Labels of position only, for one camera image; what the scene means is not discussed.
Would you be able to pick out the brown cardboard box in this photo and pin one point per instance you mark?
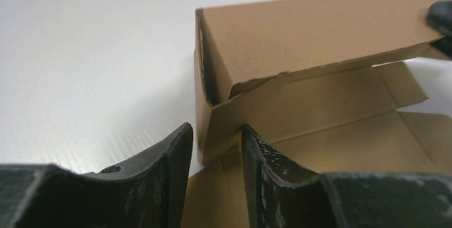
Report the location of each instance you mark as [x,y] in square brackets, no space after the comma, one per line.
[322,81]

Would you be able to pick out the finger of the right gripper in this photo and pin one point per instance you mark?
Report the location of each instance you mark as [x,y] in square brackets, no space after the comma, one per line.
[439,18]

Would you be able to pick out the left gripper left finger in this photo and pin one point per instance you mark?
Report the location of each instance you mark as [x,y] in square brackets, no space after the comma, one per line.
[145,190]

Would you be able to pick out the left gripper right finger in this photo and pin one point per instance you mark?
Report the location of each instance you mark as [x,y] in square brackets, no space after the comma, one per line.
[282,193]

